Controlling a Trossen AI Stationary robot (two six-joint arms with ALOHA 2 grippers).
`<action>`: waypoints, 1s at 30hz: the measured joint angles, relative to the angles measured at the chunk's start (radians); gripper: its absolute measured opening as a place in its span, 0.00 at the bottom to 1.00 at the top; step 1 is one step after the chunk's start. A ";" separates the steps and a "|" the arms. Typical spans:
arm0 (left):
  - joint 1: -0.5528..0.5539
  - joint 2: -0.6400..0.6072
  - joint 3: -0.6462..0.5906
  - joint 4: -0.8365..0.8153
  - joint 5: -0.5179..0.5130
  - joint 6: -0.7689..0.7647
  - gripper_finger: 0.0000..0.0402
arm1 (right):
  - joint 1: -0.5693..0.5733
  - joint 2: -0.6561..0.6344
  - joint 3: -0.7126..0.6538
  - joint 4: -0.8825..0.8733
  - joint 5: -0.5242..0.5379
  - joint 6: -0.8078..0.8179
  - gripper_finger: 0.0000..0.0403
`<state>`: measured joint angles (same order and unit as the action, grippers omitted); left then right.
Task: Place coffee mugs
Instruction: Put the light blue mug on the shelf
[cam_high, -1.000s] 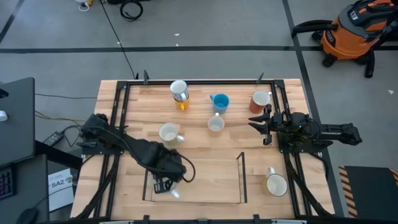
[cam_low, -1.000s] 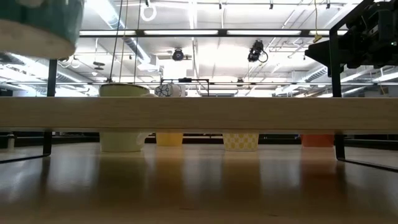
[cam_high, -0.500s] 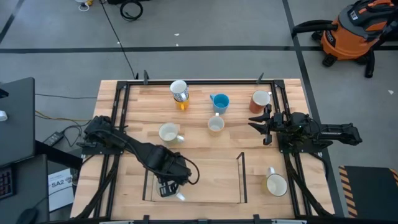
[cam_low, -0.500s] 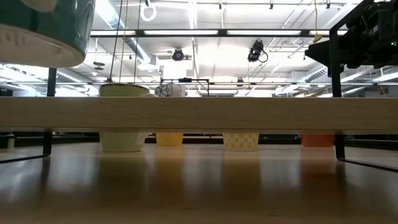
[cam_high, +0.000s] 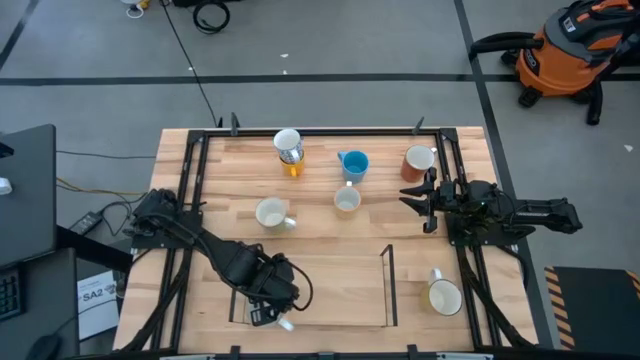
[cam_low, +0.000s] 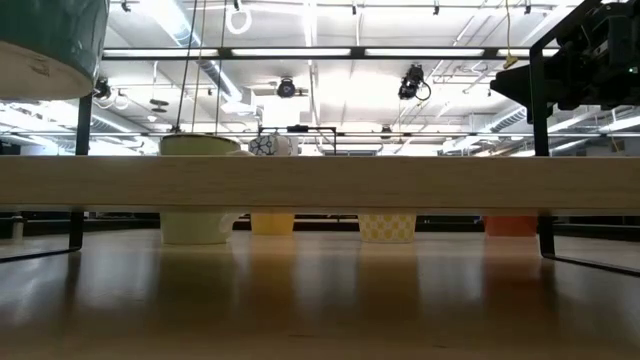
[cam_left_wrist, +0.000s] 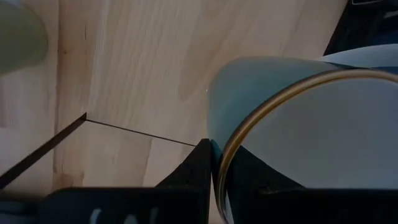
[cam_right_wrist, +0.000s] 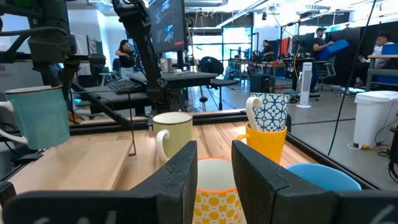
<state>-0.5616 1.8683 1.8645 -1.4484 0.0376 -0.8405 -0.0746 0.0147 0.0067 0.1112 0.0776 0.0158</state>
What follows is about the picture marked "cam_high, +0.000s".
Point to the light blue mug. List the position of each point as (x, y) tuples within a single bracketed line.
[(355, 170)]

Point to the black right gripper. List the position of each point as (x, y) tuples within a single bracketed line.
[(452, 200)]

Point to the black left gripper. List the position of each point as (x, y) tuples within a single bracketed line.
[(277, 287)]

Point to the black side desk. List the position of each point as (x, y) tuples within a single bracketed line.
[(30, 200)]

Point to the white mug yellow pattern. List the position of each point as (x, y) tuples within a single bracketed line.
[(347, 200)]

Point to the plain yellow mug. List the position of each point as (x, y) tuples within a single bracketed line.
[(292, 170)]

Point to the wooden riser shelf black legs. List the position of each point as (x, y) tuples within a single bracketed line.
[(340, 285)]

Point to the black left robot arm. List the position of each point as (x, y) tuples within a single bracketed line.
[(220, 255)]

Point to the orange shop vacuum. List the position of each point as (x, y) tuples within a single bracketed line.
[(555, 65)]

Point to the black computer mouse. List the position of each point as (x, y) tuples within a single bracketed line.
[(45, 347)]

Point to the black mat hazard stripes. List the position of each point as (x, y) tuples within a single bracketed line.
[(595, 305)]

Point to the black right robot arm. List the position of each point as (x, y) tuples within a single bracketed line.
[(545, 212)]

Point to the black power adapter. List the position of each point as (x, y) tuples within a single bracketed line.
[(86, 223)]

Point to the mustard yellow mug white interior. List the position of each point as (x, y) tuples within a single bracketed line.
[(445, 297)]

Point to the white printed paper sheet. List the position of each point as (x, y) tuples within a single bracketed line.
[(97, 310)]

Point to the black keyboard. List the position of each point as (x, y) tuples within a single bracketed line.
[(10, 295)]

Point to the small white device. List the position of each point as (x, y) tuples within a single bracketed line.
[(4, 186)]

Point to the black metal table frame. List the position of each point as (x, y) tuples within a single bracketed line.
[(320, 132)]

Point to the black frame clamp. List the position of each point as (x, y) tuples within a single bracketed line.
[(234, 125), (412, 351), (235, 352), (418, 126)]

